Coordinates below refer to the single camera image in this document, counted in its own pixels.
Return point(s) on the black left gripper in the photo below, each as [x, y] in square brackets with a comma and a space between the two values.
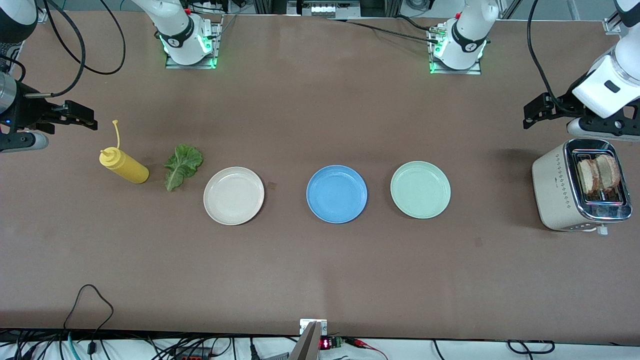
[561, 106]

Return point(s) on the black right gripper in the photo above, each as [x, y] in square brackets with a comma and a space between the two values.
[29, 108]

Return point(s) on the yellow mustard squeeze bottle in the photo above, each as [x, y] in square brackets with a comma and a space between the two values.
[127, 170]

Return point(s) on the brown toasted bread slice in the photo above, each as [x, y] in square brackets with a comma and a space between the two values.
[587, 177]
[610, 172]

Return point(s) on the green lettuce leaf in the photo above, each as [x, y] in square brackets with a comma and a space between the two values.
[182, 162]

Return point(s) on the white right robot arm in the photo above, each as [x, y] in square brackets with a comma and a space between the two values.
[180, 30]

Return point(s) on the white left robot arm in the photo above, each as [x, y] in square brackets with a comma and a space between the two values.
[467, 35]

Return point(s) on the pale green round plate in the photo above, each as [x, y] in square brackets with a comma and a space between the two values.
[420, 190]

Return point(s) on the beige round plate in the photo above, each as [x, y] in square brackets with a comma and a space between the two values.
[233, 196]

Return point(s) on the blue round plate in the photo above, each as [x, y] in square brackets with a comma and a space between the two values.
[336, 194]

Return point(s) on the beige chrome toaster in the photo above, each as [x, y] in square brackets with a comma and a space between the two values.
[550, 190]

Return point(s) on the grey checked fabric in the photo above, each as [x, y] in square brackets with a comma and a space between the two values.
[10, 50]

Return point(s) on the small black power adapter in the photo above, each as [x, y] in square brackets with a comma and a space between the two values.
[91, 348]

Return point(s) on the device with white lights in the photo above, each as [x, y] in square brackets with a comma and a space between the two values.
[325, 9]

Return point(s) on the small board red display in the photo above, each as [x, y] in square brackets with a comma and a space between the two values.
[326, 343]

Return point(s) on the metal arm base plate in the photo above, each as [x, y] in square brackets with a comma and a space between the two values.
[475, 71]
[175, 65]

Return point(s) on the aluminium corner bracket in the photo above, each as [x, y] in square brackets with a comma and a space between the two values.
[42, 17]
[611, 25]

